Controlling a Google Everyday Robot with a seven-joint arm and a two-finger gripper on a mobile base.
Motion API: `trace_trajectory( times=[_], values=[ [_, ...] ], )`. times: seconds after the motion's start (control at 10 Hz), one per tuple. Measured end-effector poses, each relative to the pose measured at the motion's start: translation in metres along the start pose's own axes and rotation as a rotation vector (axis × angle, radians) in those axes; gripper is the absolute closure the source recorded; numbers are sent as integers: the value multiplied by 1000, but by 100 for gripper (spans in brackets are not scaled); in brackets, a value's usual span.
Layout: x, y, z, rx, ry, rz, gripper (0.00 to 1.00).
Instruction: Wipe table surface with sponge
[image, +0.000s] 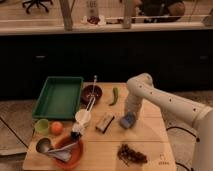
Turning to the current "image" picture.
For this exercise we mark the green plastic tray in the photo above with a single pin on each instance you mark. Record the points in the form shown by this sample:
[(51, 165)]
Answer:
[(59, 98)]

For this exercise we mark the small green cup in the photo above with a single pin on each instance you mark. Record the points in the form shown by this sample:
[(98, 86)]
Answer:
[(42, 126)]

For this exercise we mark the wooden block brush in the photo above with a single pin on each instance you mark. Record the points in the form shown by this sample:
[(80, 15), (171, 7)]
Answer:
[(104, 122)]

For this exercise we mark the small white black bottle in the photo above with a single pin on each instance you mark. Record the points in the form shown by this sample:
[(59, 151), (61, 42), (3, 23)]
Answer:
[(77, 131)]

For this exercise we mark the orange plate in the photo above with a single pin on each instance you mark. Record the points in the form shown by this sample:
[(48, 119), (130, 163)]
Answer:
[(76, 153)]

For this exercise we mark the metal spoon in bowl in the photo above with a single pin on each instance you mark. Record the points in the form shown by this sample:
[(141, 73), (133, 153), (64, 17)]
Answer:
[(94, 85)]

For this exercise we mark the orange fruit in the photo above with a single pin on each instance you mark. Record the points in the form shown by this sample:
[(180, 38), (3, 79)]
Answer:
[(56, 128)]

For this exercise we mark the green chili pepper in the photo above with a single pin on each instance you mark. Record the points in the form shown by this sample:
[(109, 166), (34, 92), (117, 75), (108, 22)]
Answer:
[(115, 96)]

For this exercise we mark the black office chair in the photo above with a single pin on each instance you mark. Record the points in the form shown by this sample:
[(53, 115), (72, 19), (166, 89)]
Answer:
[(38, 3)]

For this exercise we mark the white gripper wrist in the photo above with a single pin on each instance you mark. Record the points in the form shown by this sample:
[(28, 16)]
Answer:
[(133, 104)]

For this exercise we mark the dark brown bowl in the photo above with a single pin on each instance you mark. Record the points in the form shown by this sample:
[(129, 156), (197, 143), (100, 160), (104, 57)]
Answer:
[(90, 91)]

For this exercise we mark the metal ladle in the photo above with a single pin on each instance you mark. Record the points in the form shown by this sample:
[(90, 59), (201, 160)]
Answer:
[(44, 146)]

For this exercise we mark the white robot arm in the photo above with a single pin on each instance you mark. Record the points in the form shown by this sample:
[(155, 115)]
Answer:
[(199, 116)]

